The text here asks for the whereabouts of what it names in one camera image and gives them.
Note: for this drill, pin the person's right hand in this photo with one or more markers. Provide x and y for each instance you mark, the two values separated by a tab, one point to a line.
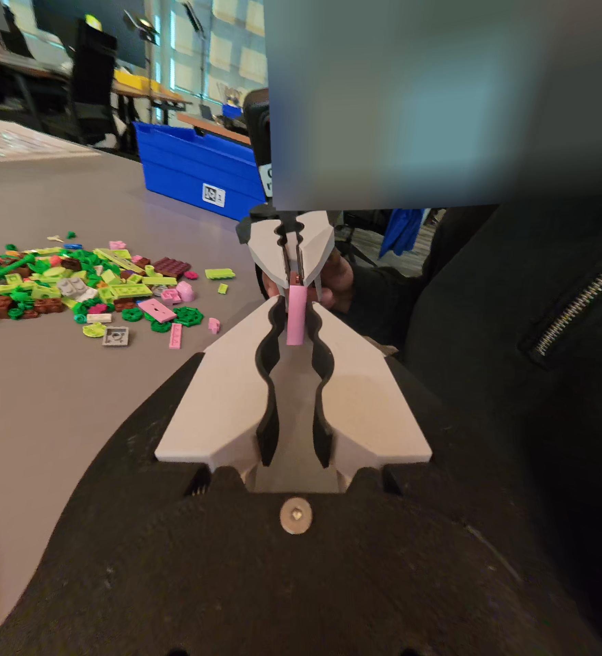
342	279

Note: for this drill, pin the lime round plate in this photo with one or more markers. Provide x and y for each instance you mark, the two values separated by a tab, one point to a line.
94	330

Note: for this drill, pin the white small tile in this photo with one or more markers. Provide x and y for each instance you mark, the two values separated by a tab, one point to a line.
98	317

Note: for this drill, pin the pink brick block with face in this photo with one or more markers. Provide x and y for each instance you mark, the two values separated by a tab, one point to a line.
296	317

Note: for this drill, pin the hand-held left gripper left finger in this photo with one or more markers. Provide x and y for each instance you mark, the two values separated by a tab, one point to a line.
214	410

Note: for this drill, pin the dark brown studded plate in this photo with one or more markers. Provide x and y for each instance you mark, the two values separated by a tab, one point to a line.
172	266

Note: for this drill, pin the blue plastic bin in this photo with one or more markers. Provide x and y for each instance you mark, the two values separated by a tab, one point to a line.
193	164

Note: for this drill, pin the grey square plate brick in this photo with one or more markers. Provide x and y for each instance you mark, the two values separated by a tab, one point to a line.
115	335

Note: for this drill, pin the green round plate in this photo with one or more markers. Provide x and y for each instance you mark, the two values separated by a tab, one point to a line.
160	326
132	313

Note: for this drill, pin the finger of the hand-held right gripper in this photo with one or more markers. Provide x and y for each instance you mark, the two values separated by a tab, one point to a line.
319	241
265	246

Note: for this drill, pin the green web wheel piece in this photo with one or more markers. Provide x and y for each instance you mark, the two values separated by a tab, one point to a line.
188	316

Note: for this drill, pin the small pink brick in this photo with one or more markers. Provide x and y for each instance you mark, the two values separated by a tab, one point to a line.
214	325

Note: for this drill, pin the lime studded brick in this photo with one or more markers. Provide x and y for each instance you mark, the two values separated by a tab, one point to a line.
220	273

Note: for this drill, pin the pink narrow studded plate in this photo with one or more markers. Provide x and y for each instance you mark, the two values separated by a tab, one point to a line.
176	335

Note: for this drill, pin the blue cloth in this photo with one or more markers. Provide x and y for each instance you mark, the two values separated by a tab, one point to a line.
401	230

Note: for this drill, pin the pile of mixed toy bricks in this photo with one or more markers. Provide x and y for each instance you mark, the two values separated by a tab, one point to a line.
39	287

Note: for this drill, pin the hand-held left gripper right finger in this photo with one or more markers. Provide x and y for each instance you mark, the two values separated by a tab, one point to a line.
378	410

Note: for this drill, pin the pink flat plate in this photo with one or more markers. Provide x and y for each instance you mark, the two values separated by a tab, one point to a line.
156	310

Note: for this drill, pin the person's black jacket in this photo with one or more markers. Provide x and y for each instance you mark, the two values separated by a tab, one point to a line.
485	358

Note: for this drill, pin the pink curved slope brick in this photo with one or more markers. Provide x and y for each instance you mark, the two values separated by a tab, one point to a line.
185	291

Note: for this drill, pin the person's right forearm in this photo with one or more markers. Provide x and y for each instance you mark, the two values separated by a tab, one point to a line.
378	302

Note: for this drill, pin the pink corner brick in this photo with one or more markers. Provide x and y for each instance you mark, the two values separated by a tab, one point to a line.
170	295

